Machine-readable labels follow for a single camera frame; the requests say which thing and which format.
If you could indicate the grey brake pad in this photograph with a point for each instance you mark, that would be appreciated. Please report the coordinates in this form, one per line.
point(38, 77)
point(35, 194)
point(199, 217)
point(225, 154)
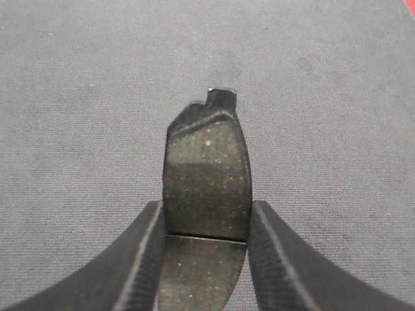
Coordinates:
point(207, 202)

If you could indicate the red conveyor side rail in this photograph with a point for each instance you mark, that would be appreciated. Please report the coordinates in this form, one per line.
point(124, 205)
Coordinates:
point(410, 4)

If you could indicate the dark grey conveyor belt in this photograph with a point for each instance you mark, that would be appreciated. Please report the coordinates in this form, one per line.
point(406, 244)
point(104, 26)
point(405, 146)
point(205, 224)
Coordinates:
point(325, 97)

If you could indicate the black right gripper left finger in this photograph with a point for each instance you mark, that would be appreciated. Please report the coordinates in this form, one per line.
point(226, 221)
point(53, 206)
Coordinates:
point(124, 276)

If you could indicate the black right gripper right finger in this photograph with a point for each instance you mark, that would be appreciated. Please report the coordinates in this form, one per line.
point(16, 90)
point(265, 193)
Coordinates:
point(288, 274)

